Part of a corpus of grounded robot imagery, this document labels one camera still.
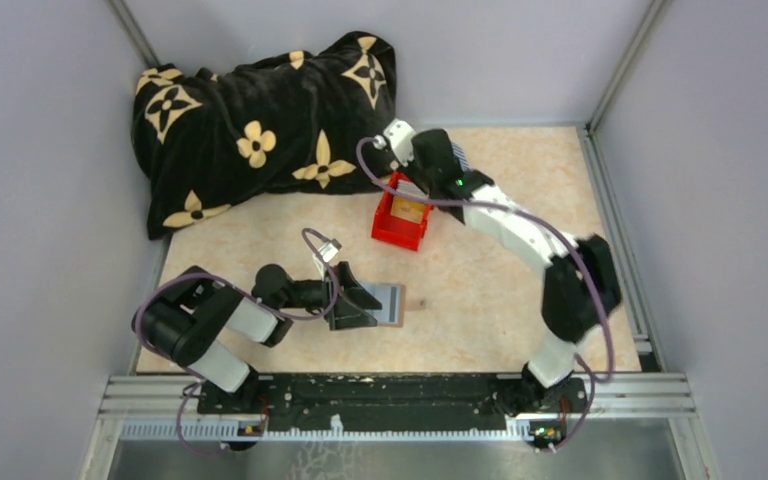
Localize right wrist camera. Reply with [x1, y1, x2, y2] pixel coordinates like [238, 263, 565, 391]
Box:
[372, 118, 417, 166]

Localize blue striped cloth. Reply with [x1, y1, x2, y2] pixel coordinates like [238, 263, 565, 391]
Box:
[451, 142, 471, 171]

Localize red plastic bin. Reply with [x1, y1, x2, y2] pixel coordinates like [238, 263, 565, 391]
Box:
[371, 191, 433, 252]

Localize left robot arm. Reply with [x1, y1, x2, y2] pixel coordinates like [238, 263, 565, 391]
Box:
[131, 262, 387, 395]

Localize black floral blanket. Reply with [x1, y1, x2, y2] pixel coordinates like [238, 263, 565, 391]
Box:
[131, 31, 398, 240]

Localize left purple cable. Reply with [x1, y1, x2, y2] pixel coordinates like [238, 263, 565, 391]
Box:
[132, 227, 342, 458]

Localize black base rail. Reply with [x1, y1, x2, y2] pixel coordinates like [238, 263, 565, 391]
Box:
[197, 373, 586, 432]

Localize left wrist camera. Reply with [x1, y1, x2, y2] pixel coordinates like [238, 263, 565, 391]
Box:
[317, 239, 342, 265]

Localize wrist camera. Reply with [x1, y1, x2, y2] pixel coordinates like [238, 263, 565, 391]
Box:
[317, 239, 342, 265]
[372, 118, 417, 166]

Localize pink leather card holder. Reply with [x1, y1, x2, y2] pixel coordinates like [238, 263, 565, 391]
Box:
[361, 282, 429, 327]

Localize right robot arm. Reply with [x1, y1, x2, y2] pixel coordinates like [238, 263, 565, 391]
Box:
[384, 120, 622, 408]

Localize grey cards in bin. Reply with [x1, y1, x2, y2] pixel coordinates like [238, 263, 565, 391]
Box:
[395, 180, 428, 202]

